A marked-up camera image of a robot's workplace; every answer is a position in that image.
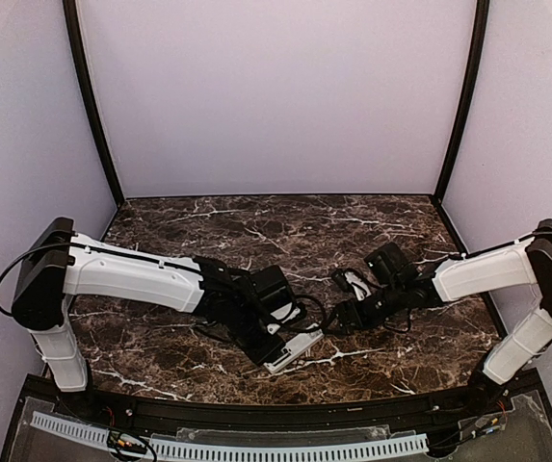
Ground left black camera cable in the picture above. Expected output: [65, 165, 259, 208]
[193, 294, 337, 341]

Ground black frame post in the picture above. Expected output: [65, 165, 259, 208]
[434, 0, 490, 203]
[62, 0, 125, 208]

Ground left black frame post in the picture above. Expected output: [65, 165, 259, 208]
[62, 0, 125, 208]

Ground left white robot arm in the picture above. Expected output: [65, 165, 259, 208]
[5, 218, 303, 393]

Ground white slotted cable duct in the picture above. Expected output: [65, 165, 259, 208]
[30, 411, 429, 462]

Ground black camera cable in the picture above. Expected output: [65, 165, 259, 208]
[383, 310, 414, 334]
[193, 294, 337, 341]

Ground right black camera cable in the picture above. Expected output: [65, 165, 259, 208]
[383, 310, 414, 334]

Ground white remote control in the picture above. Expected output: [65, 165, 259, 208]
[263, 330, 324, 374]

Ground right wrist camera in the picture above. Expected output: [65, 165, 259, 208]
[331, 243, 421, 302]

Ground black front rail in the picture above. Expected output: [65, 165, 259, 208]
[57, 388, 481, 434]

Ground right black frame post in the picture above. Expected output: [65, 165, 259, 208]
[434, 0, 490, 203]

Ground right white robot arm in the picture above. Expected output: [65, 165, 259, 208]
[331, 218, 552, 386]

